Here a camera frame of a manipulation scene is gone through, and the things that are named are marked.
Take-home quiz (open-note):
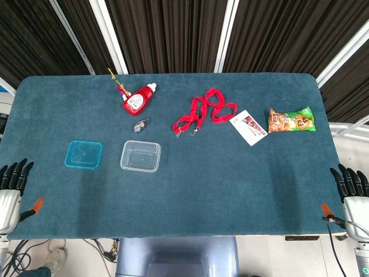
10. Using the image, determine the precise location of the person's blue jeans leg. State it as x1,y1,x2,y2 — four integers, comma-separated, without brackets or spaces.
21,267,52,277

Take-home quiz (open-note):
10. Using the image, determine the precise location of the colourful feather shuttlecock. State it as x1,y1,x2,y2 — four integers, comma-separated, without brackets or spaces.
107,68,132,102

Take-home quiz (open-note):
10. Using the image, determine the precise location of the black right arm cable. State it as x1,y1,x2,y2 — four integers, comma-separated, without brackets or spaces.
322,216,369,277

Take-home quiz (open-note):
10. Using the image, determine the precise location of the white frame post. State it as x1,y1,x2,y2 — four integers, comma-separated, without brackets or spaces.
213,0,242,73
48,0,96,76
89,0,129,75
315,20,369,89

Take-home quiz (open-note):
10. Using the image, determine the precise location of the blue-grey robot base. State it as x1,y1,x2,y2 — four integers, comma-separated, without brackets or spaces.
115,236,240,277

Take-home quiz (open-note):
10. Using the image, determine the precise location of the clear plastic container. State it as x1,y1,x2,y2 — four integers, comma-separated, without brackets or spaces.
119,140,162,173

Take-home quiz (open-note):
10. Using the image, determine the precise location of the dark teardrop correction tape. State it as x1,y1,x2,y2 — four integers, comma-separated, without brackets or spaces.
133,117,151,133

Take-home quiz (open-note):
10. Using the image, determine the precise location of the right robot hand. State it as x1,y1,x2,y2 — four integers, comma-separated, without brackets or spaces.
321,163,369,242

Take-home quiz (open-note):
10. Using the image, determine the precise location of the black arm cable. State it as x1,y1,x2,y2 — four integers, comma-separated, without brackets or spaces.
322,216,369,277
0,239,32,277

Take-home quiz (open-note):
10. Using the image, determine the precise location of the white card with red print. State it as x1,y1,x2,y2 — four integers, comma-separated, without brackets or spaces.
229,109,268,147

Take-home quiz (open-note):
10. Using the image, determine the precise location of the blue velvet table cloth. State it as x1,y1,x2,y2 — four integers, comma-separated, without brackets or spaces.
0,72,354,241

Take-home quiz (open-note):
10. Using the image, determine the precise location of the white sneaker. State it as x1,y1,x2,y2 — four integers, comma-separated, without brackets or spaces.
46,247,69,274

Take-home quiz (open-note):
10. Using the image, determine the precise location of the green orange snack bag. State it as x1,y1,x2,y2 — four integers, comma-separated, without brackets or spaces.
268,106,317,134

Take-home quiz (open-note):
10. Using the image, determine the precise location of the red lanyard with metal clips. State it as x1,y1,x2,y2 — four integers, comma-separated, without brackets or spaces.
172,88,238,139

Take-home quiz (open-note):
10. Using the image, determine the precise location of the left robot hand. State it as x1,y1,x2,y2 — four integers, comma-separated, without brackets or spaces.
0,158,44,235

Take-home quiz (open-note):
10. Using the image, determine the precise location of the floor cable bundle with plugs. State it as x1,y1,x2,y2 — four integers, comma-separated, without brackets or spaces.
83,238,121,263

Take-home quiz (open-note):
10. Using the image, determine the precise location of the blue translucent lid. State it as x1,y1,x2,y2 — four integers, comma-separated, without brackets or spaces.
64,140,104,170

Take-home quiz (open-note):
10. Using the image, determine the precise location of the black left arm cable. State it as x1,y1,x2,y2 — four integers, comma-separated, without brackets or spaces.
0,239,32,277

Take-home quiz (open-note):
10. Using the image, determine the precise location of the red bottle with white cap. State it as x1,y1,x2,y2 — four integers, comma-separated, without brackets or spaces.
122,83,157,117

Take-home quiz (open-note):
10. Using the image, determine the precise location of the dark brown pleated curtain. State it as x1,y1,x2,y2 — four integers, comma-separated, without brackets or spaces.
0,0,369,125

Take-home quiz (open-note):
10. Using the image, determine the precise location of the white metal rack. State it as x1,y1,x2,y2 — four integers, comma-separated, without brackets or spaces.
328,115,369,142

